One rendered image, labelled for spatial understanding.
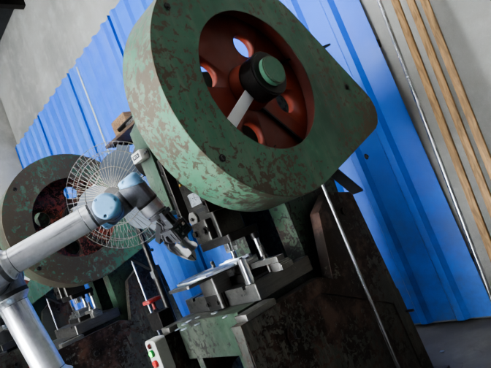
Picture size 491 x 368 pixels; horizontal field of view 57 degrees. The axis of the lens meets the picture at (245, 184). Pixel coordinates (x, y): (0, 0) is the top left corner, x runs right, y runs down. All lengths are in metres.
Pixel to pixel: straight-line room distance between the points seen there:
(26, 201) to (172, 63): 1.79
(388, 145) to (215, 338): 1.41
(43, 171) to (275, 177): 1.90
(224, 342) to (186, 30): 1.04
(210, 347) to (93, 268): 1.38
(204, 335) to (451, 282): 1.42
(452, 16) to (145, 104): 1.60
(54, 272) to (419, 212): 2.06
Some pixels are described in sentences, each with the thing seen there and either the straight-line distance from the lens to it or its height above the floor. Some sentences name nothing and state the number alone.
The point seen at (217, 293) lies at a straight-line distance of 1.69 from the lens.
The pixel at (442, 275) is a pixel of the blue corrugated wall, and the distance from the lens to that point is 2.64.
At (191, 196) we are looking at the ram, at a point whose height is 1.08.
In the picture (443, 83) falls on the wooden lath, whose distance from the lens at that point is 2.23.
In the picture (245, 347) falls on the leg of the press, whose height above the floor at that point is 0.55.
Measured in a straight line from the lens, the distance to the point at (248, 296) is 1.62.
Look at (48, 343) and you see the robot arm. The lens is 1.56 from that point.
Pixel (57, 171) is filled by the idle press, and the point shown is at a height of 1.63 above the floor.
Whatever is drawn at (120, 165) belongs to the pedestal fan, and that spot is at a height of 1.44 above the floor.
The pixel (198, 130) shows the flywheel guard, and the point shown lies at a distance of 1.28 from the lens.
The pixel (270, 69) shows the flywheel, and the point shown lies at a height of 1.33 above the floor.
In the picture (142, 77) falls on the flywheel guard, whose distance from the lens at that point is 1.35.
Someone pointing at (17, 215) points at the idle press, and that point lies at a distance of 2.91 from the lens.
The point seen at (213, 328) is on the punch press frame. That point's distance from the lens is 1.68.
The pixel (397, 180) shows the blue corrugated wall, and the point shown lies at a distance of 2.57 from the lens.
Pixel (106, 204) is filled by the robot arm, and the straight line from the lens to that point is 1.35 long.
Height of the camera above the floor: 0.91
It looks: 5 degrees up
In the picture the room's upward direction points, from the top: 22 degrees counter-clockwise
